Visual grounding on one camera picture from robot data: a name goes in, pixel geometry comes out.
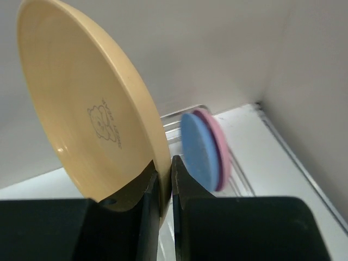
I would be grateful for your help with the blue plate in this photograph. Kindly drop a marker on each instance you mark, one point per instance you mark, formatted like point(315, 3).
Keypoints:
point(197, 149)

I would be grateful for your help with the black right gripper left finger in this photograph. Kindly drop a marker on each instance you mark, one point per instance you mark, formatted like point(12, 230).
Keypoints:
point(123, 226)

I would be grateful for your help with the aluminium table rail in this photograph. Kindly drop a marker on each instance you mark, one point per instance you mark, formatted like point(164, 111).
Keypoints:
point(308, 177)

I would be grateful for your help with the beige plate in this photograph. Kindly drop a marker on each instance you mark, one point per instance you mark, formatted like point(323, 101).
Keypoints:
point(92, 103)

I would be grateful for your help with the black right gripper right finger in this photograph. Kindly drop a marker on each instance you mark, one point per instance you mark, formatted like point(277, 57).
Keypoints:
point(240, 228)

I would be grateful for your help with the silver wire dish rack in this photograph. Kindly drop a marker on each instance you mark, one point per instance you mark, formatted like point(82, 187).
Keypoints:
point(238, 186)

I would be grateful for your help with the pink plate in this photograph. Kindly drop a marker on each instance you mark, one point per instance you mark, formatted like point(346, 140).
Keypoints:
point(221, 145)

